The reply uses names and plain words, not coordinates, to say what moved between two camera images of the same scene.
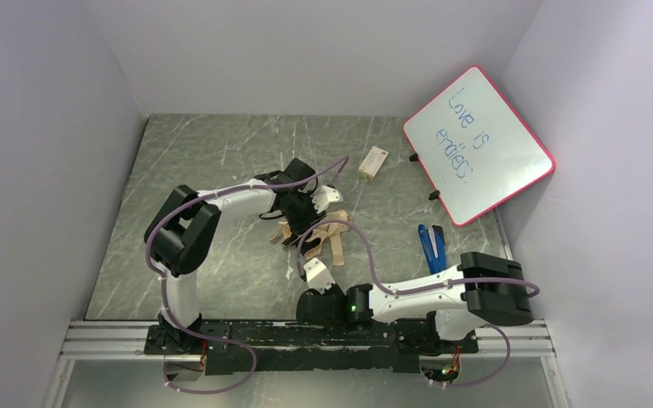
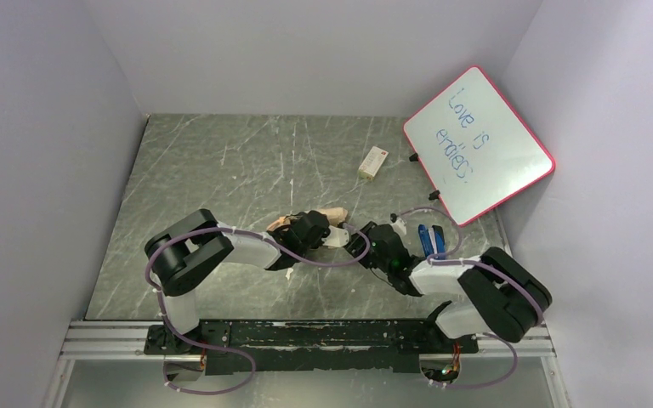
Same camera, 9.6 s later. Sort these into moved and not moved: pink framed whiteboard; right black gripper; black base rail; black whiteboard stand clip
Moved: right black gripper
Not moved: pink framed whiteboard; black whiteboard stand clip; black base rail
